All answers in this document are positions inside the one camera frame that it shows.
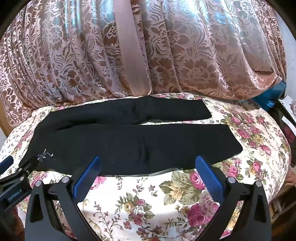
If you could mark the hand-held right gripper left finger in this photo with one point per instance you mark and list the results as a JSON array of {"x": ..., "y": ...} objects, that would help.
[{"x": 86, "y": 177}]

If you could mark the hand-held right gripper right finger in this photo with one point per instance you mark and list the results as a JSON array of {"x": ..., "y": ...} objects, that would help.
[{"x": 208, "y": 179}]

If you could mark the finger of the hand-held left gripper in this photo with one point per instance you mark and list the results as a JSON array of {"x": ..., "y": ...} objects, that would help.
[
  {"x": 5, "y": 165},
  {"x": 29, "y": 165}
]

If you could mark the black pants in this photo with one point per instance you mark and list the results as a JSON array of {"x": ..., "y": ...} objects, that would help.
[{"x": 138, "y": 143}]

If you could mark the floral bed sheet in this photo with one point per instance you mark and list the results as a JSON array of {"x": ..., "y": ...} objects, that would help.
[{"x": 161, "y": 201}]

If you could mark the wooden furniture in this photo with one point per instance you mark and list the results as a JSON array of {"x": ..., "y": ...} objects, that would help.
[{"x": 283, "y": 197}]

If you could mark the blue plastic box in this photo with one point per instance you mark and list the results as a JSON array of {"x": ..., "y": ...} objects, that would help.
[{"x": 275, "y": 95}]

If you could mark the brown floral brocade curtain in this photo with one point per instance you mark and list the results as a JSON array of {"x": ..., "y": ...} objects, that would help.
[{"x": 208, "y": 58}]

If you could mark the plain pink curtain strip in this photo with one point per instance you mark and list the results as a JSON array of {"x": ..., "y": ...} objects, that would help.
[{"x": 131, "y": 58}]

